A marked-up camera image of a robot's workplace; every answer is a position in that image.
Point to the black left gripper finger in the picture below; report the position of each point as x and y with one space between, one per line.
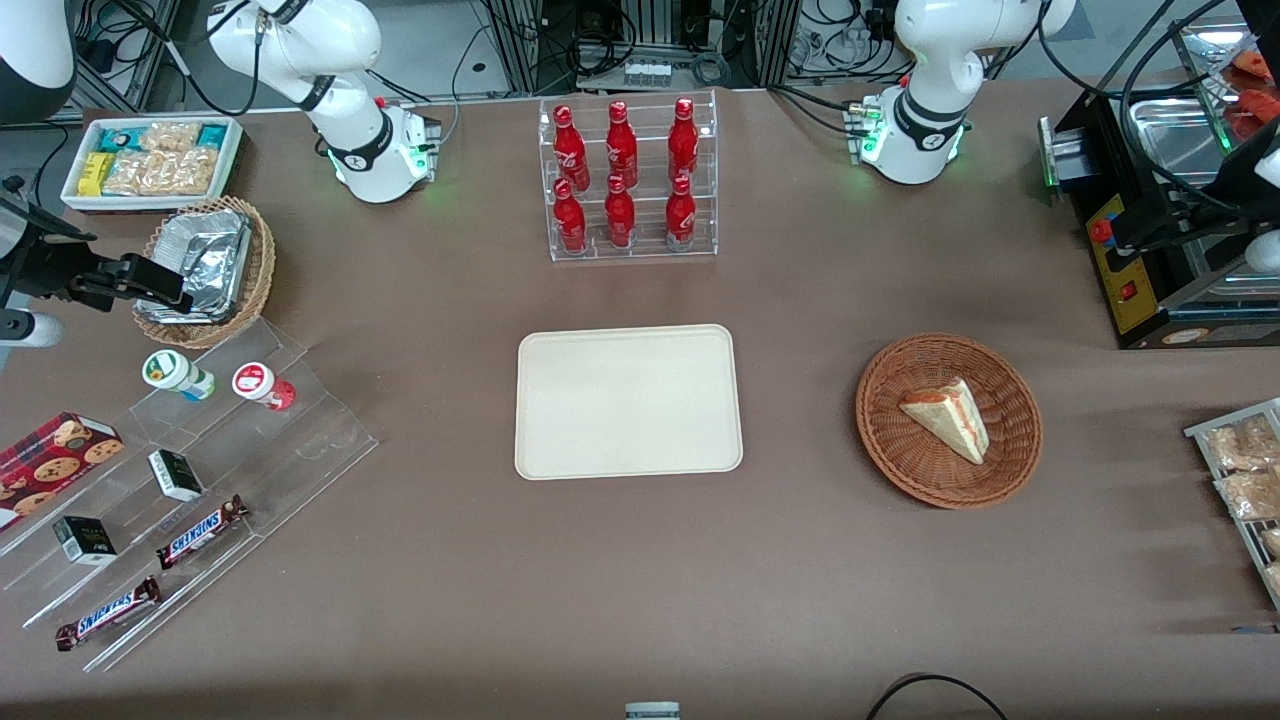
1133 234

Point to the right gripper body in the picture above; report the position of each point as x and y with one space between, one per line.
45 262

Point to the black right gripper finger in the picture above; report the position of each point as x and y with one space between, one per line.
158 282
100 293

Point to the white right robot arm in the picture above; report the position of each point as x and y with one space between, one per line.
300 45

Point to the beige plastic tray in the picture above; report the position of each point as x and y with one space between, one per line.
628 402

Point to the black fryer machine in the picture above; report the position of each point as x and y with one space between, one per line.
1120 280

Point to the stack of foil trays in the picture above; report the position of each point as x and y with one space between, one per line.
212 262

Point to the yellow snack pack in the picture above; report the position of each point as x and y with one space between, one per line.
95 172

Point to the light wicker basket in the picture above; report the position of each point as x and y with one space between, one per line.
262 262

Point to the clear rice cracker bag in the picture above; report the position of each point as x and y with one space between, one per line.
170 136
165 173

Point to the white plastic snack bin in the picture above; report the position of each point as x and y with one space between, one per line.
232 160

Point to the teal snack pack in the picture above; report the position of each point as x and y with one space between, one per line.
122 139
212 134

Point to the red lid yogurt cup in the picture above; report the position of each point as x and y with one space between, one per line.
262 385

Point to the red tartan cookie box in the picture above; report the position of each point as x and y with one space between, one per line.
55 462

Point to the small black box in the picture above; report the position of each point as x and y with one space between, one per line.
176 476
84 541

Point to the clear acrylic stepped display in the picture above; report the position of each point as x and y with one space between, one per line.
300 440

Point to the clear bag of snacks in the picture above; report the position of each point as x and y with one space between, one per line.
1240 445
1250 495

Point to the Snickers bar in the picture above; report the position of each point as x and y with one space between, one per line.
200 533
108 613

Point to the wrapped triangle sandwich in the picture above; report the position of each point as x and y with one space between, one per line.
950 418

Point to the brown round wicker basket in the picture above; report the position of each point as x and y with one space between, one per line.
900 460

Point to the red cola bottle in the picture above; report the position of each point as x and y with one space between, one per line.
683 142
570 222
680 220
570 150
620 218
621 148

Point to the clear acrylic bottle rack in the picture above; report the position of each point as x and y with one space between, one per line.
630 255

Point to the white power strip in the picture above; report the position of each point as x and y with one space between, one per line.
647 74

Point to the small grey device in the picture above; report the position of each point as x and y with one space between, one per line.
652 711

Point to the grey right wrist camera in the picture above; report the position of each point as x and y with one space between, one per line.
30 329

